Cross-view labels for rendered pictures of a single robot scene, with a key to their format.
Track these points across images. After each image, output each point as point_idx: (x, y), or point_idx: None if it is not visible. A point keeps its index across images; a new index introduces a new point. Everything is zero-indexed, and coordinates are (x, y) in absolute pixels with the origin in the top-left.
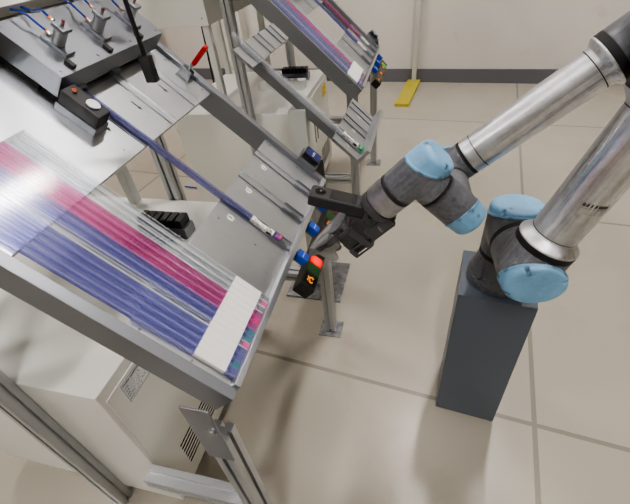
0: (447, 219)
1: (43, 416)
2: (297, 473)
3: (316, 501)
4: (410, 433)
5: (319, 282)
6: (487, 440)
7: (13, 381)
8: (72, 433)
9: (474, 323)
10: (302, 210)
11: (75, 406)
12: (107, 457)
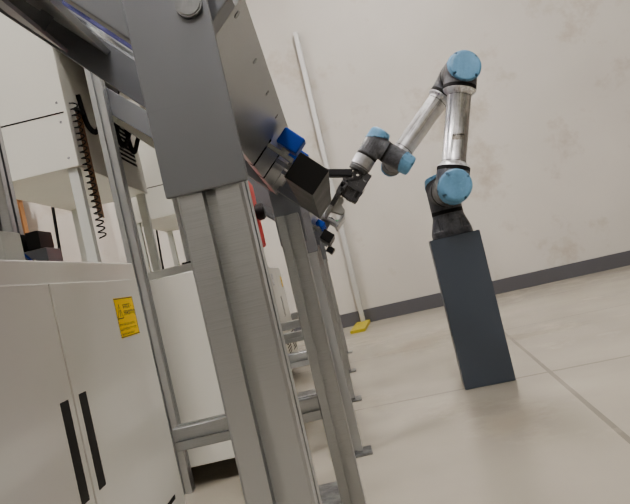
0: (396, 160)
1: (157, 320)
2: None
3: (382, 437)
4: (449, 401)
5: None
6: (515, 384)
7: None
8: (169, 352)
9: (450, 263)
10: None
11: (192, 288)
12: (191, 389)
